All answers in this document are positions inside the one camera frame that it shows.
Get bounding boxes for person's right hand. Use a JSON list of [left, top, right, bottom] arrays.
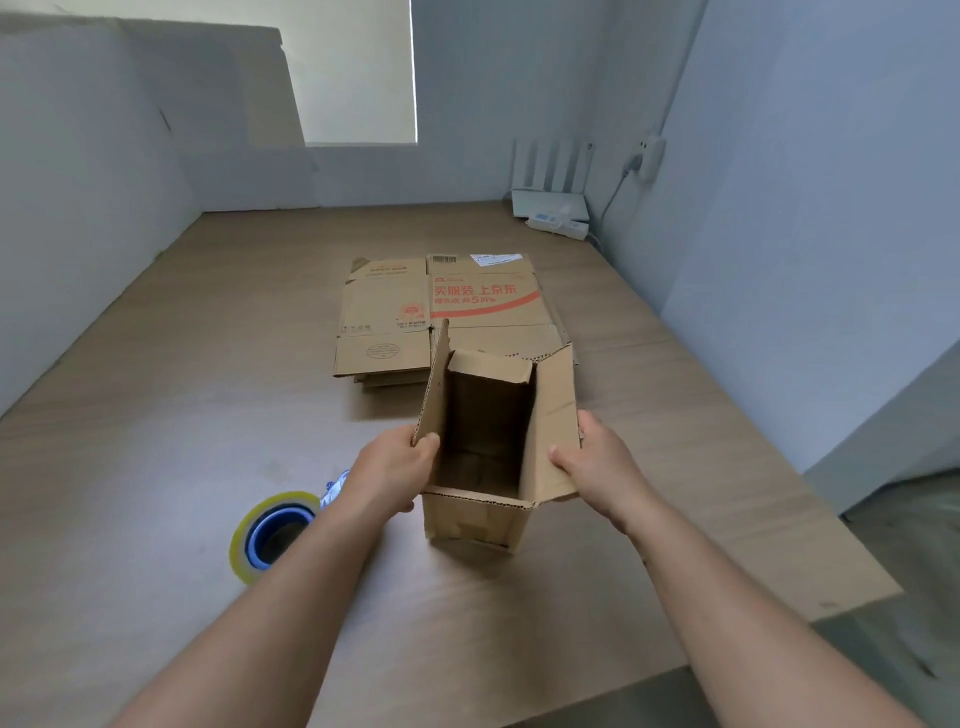
[[547, 410, 665, 535]]

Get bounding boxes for person's left hand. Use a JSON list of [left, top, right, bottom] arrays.
[[337, 425, 442, 526]]

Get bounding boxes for stack of cardboard boxes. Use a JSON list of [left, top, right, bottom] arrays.
[[352, 299, 579, 391]]

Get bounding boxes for small brown cardboard box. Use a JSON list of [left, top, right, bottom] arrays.
[[410, 318, 585, 556]]

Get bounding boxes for blue tape dispenser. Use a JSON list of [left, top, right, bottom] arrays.
[[243, 468, 354, 575]]

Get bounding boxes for red-printed cardboard box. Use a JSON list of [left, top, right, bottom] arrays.
[[332, 253, 575, 379]]

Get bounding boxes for clear yellowish tape roll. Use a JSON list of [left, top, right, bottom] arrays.
[[228, 491, 322, 588]]

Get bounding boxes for person's left forearm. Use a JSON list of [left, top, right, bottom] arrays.
[[108, 491, 395, 728]]

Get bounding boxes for person's right forearm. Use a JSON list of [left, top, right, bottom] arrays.
[[622, 494, 928, 728]]

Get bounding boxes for white power strip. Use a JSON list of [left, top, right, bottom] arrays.
[[524, 212, 592, 241]]

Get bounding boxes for white router with antennas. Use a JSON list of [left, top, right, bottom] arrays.
[[509, 137, 598, 223]]

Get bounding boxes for bright window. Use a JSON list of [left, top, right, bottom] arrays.
[[44, 0, 419, 146]]

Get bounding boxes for grey power cable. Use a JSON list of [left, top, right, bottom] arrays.
[[592, 152, 645, 249]]

